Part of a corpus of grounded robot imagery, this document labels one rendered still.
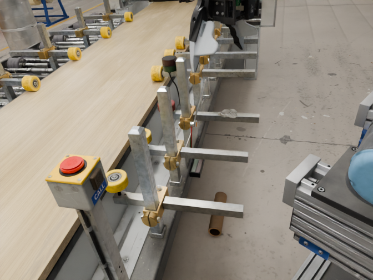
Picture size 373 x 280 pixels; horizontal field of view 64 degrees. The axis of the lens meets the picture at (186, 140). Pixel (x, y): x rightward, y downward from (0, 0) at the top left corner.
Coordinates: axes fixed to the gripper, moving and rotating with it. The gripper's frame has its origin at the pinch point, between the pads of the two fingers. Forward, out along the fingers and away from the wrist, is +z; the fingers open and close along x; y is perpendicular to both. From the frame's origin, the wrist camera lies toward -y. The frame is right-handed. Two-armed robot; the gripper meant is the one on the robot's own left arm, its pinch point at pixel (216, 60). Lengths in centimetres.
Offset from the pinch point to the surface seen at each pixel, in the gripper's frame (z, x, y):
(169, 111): 27.2, 9.6, -29.9
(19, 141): 42, -28, -82
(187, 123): 46, 28, -42
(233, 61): 113, 235, -176
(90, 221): 21.8, -34.1, -3.5
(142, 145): 23.1, -11.3, -16.6
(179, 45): 39, 83, -104
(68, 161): 8.5, -33.1, -5.6
